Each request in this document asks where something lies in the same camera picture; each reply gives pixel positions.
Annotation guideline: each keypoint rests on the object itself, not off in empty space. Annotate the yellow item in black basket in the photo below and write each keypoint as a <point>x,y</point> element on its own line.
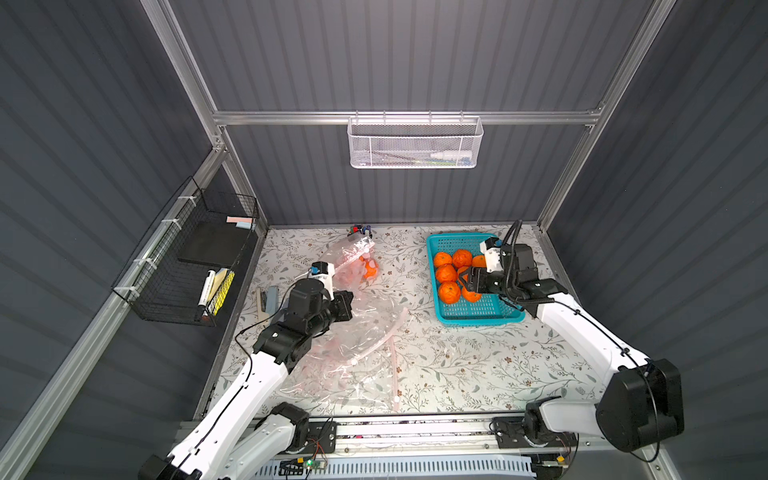
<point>219,289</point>

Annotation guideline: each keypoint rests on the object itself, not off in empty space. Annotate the orange fruit taken out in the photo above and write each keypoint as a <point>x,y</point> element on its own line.
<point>462,258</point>

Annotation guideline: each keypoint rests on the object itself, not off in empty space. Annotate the orange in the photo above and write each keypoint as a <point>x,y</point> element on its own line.
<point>479,261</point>
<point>449,292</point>
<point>446,273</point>
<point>441,259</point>
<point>470,296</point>

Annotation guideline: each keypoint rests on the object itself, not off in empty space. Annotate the black notebook in basket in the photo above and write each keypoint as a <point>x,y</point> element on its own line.
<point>214,244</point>

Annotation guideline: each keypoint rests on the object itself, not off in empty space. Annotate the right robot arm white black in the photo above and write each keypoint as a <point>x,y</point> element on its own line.
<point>641,403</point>

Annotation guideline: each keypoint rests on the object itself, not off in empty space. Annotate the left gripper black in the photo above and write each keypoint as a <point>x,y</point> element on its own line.
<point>342,306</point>

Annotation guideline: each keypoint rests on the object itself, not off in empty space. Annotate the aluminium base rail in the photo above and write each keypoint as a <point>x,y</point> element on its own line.
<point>425,445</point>

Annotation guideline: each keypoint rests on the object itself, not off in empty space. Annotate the teal plastic basket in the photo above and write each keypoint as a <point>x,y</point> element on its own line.
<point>489,310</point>

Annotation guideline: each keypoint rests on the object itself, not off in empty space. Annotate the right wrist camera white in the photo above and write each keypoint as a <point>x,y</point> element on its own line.
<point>491,251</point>

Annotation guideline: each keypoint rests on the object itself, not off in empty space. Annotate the clear zip-top bag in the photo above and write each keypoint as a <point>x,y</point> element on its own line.
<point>375,321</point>
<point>326,385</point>
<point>352,258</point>

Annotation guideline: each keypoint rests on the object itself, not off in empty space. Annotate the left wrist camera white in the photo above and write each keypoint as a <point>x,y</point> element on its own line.
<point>323,272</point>

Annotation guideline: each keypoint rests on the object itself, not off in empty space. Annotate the white wire mesh basket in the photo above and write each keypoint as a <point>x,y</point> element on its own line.
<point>414,142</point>

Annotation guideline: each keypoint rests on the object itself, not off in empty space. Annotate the black wire wall basket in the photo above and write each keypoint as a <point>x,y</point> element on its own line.
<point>188,266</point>

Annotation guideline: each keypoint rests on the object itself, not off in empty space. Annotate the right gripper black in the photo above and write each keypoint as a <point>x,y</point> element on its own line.
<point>482,279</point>

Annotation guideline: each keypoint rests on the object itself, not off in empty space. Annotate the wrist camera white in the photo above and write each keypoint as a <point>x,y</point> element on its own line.
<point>323,272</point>
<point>491,251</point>

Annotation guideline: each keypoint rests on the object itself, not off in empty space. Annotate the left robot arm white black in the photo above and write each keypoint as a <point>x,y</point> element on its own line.
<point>252,378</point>

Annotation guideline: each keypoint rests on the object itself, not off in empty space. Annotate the pink pen cup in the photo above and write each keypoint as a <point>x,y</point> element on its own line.
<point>365,230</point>

